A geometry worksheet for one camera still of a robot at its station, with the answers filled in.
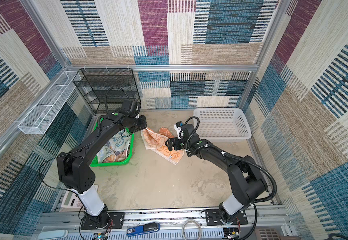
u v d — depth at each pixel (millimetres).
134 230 678
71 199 778
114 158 896
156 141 961
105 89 1081
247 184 448
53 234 679
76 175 458
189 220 729
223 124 1114
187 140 674
